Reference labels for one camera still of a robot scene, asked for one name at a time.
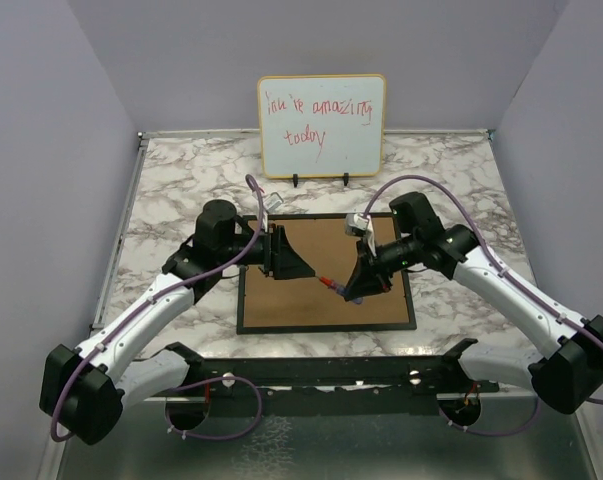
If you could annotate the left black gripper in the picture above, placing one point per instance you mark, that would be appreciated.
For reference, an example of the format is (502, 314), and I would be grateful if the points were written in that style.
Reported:
(280, 259)

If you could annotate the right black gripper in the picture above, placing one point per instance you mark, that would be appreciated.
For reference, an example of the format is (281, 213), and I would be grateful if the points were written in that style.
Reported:
(369, 276)

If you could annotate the black picture frame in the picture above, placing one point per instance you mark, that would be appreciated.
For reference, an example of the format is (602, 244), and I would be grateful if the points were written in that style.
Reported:
(266, 306)

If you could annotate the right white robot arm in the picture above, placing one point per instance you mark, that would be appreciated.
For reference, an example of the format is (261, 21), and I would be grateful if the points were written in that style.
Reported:
(565, 366)

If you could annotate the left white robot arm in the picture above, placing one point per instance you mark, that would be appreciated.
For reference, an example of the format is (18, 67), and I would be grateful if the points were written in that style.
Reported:
(85, 389)

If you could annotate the black whiteboard stand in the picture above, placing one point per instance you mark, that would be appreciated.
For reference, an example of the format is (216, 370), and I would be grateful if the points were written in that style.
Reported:
(343, 179)

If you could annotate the yellow-framed whiteboard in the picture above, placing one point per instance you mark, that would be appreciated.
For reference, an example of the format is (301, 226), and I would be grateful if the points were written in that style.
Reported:
(321, 126)

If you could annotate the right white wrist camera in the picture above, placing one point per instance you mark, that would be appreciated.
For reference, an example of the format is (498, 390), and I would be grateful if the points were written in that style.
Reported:
(360, 225)

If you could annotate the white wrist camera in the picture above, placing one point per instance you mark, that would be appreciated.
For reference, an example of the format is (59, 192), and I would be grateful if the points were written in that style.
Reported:
(272, 202)
(360, 225)

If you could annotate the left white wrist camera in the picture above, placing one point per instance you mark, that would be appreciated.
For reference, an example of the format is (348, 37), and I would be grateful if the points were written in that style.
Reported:
(272, 202)

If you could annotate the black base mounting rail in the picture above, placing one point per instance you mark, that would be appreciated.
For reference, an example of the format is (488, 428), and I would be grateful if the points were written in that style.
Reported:
(332, 386)

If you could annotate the aluminium table edge rail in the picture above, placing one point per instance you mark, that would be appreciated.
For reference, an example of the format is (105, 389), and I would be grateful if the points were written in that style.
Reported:
(100, 319)

